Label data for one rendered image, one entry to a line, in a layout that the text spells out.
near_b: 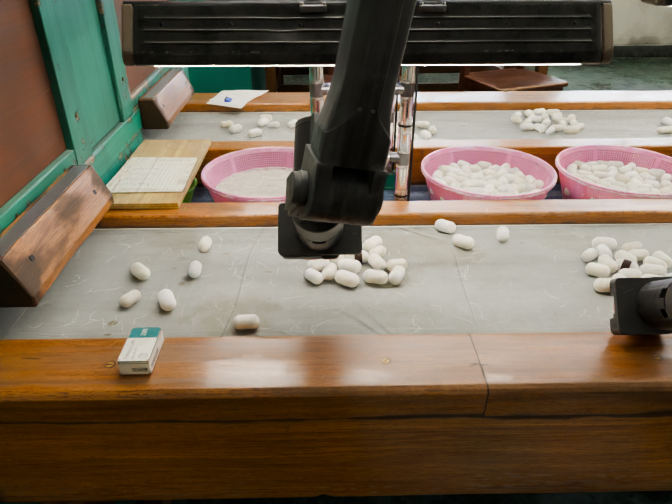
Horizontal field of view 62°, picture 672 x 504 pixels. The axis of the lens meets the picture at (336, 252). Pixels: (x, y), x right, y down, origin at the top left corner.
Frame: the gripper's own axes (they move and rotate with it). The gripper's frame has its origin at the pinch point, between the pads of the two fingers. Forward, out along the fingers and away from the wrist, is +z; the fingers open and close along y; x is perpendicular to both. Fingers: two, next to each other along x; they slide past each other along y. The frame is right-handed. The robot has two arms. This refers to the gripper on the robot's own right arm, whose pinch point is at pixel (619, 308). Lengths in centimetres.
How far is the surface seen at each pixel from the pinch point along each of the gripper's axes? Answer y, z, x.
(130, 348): 61, -9, 4
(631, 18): -267, 435, -299
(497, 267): 12.4, 11.4, -6.8
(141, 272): 66, 8, -6
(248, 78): 83, 242, -146
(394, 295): 29.1, 5.9, -2.3
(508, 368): 18.4, -9.8, 6.9
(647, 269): -8.6, 7.3, -5.9
